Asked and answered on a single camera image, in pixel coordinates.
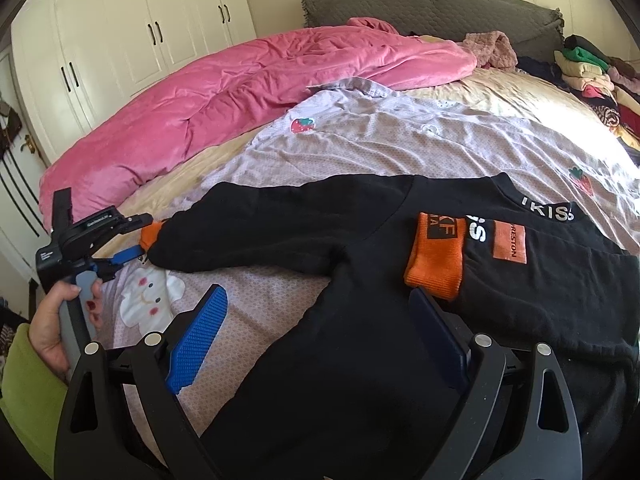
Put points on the white wardrobe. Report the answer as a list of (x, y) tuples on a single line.
[(77, 62)]

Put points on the green sleeve left forearm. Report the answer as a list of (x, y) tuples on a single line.
[(32, 400)]

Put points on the lilac strawberry print bedsheet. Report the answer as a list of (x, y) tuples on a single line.
[(350, 127)]

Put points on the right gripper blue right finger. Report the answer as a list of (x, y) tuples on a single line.
[(445, 338)]

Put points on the black orange kids sweater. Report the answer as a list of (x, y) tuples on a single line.
[(351, 392)]

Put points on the pink quilt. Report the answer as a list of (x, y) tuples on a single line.
[(223, 95)]

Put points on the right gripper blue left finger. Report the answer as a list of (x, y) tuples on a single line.
[(190, 336)]

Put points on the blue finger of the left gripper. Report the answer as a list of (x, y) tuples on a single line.
[(126, 255)]

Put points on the pile of folded clothes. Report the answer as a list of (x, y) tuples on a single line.
[(608, 86)]

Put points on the grey quilted headboard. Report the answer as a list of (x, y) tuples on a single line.
[(533, 31)]

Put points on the dark navy garment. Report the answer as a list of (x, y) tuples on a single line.
[(549, 72)]

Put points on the dusty pink crumpled garment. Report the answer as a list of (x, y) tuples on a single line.
[(491, 49)]

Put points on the left hand red nails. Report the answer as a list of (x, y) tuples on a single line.
[(45, 329)]

